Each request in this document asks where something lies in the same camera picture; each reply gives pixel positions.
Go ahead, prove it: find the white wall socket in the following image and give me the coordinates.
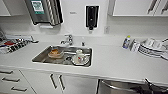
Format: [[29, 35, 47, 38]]
[[103, 25, 111, 35]]

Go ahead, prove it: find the stainless steel dishwasher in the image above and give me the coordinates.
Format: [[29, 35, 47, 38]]
[[97, 78, 168, 94]]

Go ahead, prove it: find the orange bowl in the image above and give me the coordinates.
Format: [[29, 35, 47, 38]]
[[48, 49, 65, 61]]

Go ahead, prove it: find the blue dish soap bottle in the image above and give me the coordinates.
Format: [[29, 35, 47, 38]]
[[121, 35, 132, 50]]

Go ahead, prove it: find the black soap dispenser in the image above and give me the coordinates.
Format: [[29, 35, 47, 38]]
[[84, 4, 100, 31]]

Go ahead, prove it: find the white drawer unit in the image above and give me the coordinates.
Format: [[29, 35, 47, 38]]
[[0, 67, 36, 94]]

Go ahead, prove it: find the stack of white plates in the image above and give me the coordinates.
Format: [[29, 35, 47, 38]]
[[137, 37, 166, 58]]

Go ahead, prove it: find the steel paper towel dispenser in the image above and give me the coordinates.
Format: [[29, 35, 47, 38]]
[[23, 0, 64, 27]]

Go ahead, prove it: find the small white bottle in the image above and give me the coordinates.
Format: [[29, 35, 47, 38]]
[[130, 38, 140, 53]]

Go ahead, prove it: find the small red container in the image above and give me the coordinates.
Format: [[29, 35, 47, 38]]
[[4, 40, 18, 47]]

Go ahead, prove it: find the white mug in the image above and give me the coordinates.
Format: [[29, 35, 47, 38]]
[[71, 49, 91, 66]]

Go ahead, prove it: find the wire dish rack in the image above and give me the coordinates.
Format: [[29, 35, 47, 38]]
[[0, 34, 40, 55]]

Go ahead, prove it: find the chrome faucet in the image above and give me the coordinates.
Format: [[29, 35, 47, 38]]
[[59, 34, 75, 47]]

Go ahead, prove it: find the small wall label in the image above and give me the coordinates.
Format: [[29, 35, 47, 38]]
[[69, 11, 78, 16]]

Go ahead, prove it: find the steel sink basin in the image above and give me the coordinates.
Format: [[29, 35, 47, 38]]
[[31, 45, 94, 68]]

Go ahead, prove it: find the white two-door base cabinet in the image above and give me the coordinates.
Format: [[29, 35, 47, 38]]
[[19, 69, 100, 94]]

